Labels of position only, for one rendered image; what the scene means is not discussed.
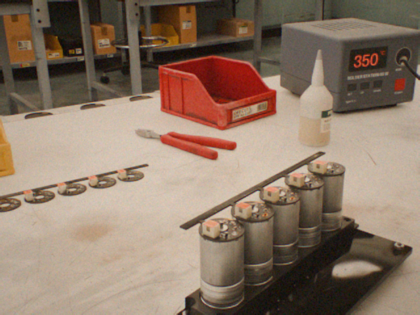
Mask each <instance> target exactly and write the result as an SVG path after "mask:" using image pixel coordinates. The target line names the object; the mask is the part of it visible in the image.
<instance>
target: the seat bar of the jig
mask: <svg viewBox="0 0 420 315"><path fill-rule="evenodd" d="M354 223H355V219H353V218H350V217H347V216H343V215H342V217H341V227H340V228H338V229H336V230H331V231H322V232H321V242H320V243H319V244H318V245H315V246H311V247H298V259H297V260H296V261H295V262H294V263H292V264H288V265H283V266H278V265H275V264H273V274H272V279H271V280H270V281H269V282H268V283H265V284H262V285H244V299H243V301H242V302H241V303H240V304H239V305H238V306H235V307H232V308H224V309H220V308H212V307H210V306H207V305H206V304H204V303H203V302H202V301H201V288H199V289H196V290H195V291H193V292H192V293H191V294H189V295H188V296H187V297H185V310H187V309H188V310H190V315H252V313H254V312H255V311H256V310H258V309H259V308H260V307H261V306H262V305H263V304H264V303H265V302H267V301H268V300H269V299H271V298H272V297H273V296H275V294H277V293H278V292H279V291H281V290H282V289H283V288H284V287H285V286H287V285H288V284H290V283H291V282H292V281H294V280H295V279H296V278H297V277H298V276H299V275H301V274H302V273H303V272H304V271H305V270H307V269H308V268H309V267H311V266H312V265H313V264H314V263H315V262H317V261H318V260H319V259H321V258H322V257H323V256H324V255H325V254H327V253H328V252H329V251H331V250H332V249H334V248H335V247H336V246H338V245H339V244H340V243H341V242H342V241H344V240H345V239H346V238H348V237H349V236H350V235H351V234H352V233H354Z"/></svg>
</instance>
